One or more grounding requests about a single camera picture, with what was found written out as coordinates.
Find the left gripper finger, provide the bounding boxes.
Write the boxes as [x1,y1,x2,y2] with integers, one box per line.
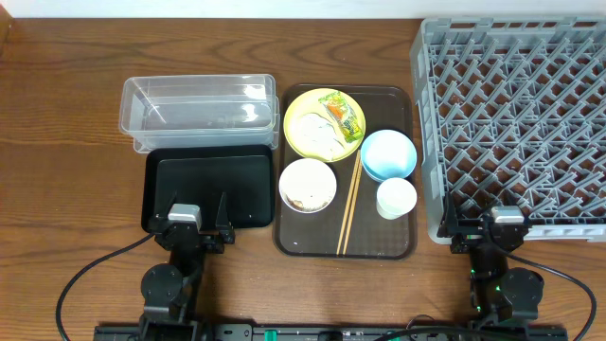
[154,191,177,221]
[215,192,230,230]

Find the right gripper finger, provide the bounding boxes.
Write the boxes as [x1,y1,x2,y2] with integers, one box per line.
[440,193,458,231]
[502,189,526,209]

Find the white cup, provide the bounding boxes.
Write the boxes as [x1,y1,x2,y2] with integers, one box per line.
[376,178,418,220]

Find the pink white bowl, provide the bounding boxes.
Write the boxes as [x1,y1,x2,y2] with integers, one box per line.
[278,158,337,213]

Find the light blue bowl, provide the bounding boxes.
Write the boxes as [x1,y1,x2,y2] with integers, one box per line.
[361,130,418,183]

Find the wooden chopstick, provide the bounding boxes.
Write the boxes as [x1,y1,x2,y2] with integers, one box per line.
[342,160,363,255]
[336,151,361,256]

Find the white tissue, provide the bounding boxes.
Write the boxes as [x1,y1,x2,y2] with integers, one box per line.
[294,113,346,161]

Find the green snack wrapper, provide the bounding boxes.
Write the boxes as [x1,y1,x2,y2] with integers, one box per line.
[318,91,364,143]

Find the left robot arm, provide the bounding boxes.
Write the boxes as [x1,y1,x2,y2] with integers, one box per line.
[138,192,235,340]

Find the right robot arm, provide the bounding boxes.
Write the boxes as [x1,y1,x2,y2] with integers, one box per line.
[438,195,544,334]

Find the grey dishwasher rack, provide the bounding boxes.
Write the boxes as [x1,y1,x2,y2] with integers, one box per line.
[410,16,605,244]

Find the black plastic tray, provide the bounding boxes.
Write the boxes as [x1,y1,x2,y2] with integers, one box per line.
[141,145,275,231]

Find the clear plastic bin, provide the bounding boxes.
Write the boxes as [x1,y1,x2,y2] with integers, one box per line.
[119,74,280,153]

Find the brown serving tray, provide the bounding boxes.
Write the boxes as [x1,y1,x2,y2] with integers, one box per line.
[274,84,417,260]

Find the yellow plate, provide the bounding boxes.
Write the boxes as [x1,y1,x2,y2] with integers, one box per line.
[283,87,366,163]

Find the left black cable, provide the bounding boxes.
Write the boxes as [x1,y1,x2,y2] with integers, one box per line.
[55,231,157,341]

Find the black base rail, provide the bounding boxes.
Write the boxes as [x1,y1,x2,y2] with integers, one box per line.
[92,322,569,341]

